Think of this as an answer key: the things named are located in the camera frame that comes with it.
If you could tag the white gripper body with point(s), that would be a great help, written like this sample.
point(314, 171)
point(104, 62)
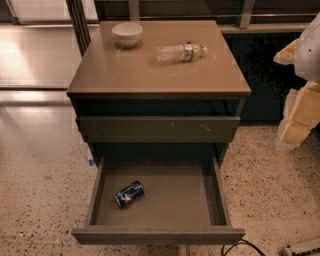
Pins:
point(309, 55)

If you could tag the closed grey top drawer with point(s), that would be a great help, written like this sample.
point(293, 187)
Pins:
point(157, 129)

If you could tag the white ceramic bowl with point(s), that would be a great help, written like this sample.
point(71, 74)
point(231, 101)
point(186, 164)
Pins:
point(127, 35)

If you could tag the open grey middle drawer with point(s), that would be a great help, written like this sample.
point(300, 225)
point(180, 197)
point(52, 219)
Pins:
point(183, 204)

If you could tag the blue pepsi can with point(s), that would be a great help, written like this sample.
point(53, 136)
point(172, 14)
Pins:
point(127, 195)

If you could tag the clear plastic water bottle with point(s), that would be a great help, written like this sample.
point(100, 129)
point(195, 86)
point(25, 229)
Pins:
point(180, 53)

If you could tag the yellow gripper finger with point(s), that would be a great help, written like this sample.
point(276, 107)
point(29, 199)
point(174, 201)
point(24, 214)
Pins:
point(286, 56)
point(301, 114)

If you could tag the blue tape piece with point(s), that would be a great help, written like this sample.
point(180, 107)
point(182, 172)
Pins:
point(91, 162)

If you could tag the white power strip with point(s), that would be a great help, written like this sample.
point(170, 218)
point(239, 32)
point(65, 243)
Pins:
point(305, 248)

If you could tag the brown drawer cabinet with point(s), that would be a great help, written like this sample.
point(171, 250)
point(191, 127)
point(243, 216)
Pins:
point(114, 81)

